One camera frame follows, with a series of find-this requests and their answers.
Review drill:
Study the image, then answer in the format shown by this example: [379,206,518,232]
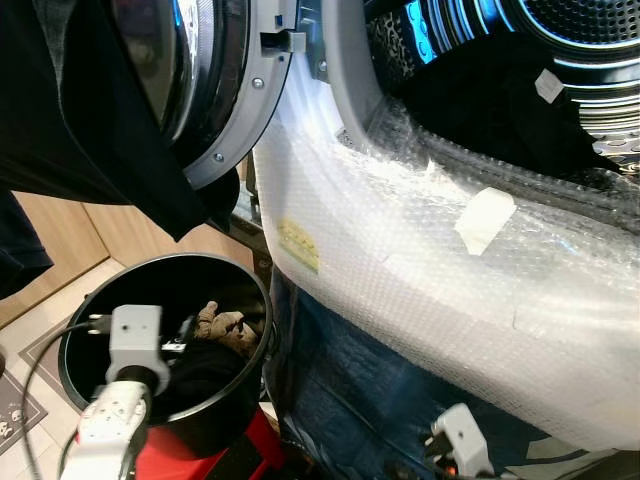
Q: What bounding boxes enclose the white front-loading washing machine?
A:
[250,0,640,453]

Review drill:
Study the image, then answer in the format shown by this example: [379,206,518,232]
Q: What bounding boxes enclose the black round laundry bucket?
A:
[58,253,276,459]

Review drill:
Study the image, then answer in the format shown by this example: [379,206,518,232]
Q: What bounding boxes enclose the red plastic stool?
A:
[130,408,286,480]

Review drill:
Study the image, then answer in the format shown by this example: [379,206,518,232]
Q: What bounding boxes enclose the yellow sticker label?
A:
[277,218,321,273]

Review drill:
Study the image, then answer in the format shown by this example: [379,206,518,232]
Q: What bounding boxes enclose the dark blue denim cloth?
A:
[270,270,601,480]

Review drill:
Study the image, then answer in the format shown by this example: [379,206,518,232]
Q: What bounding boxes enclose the skull pattern floor mat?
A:
[0,345,49,456]

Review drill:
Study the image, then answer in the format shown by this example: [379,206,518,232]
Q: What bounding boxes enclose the dark navy cloth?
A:
[0,190,53,299]

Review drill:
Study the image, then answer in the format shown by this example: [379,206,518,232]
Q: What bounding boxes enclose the grey round washer door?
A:
[110,0,306,191]

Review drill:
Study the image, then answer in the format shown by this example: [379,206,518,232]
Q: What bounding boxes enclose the large black hanging garment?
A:
[0,0,241,241]

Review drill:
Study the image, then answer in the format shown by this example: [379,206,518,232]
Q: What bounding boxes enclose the clear bubble wrap sheet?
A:
[252,90,640,451]

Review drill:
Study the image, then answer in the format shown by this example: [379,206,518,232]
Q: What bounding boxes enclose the white tape strip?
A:
[455,188,517,256]

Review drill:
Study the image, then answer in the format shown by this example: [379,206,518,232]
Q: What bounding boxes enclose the steel washer drum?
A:
[365,0,640,166]

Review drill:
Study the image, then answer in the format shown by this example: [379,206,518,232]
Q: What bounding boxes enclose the black garment with white tag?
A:
[395,60,626,181]

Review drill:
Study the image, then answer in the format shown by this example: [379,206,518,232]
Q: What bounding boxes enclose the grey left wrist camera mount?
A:
[105,305,171,394]

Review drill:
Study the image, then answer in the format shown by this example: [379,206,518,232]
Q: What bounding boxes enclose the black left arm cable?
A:
[18,315,111,480]

